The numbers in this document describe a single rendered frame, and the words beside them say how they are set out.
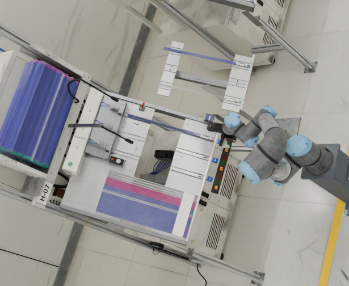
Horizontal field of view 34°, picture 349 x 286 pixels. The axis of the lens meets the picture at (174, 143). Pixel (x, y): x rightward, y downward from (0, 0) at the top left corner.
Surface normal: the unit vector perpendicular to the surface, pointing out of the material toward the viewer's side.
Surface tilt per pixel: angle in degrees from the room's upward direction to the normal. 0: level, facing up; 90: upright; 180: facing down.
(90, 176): 45
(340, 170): 90
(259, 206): 0
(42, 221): 90
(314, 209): 0
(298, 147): 8
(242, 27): 90
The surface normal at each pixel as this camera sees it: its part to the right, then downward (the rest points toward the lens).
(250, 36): 0.69, 0.01
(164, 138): -0.67, -0.38
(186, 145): 0.01, -0.25
